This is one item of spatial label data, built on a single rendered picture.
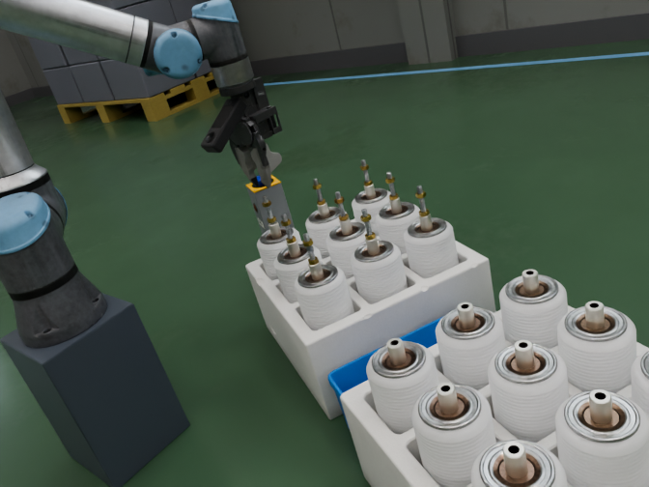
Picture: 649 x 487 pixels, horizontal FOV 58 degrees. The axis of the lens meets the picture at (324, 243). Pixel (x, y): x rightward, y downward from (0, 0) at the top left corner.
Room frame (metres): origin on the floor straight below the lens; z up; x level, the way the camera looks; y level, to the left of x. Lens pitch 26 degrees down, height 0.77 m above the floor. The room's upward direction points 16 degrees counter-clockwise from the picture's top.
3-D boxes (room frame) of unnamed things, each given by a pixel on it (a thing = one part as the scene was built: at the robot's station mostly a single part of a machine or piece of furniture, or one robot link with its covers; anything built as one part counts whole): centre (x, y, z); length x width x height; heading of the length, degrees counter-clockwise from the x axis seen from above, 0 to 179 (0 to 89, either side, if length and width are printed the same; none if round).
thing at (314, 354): (1.09, -0.05, 0.09); 0.39 x 0.39 x 0.18; 17
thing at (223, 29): (1.18, 0.08, 0.68); 0.09 x 0.08 x 0.11; 103
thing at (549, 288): (0.73, -0.28, 0.25); 0.08 x 0.08 x 0.01
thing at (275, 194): (1.35, 0.10, 0.16); 0.07 x 0.07 x 0.31; 17
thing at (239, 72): (1.18, 0.08, 0.60); 0.08 x 0.08 x 0.05
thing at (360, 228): (1.09, -0.05, 0.25); 0.08 x 0.08 x 0.01
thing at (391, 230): (1.12, -0.16, 0.16); 0.10 x 0.10 x 0.18
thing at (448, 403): (0.54, -0.09, 0.26); 0.02 x 0.02 x 0.03
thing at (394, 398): (0.65, -0.06, 0.16); 0.10 x 0.10 x 0.18
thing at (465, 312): (0.69, -0.17, 0.26); 0.02 x 0.02 x 0.03
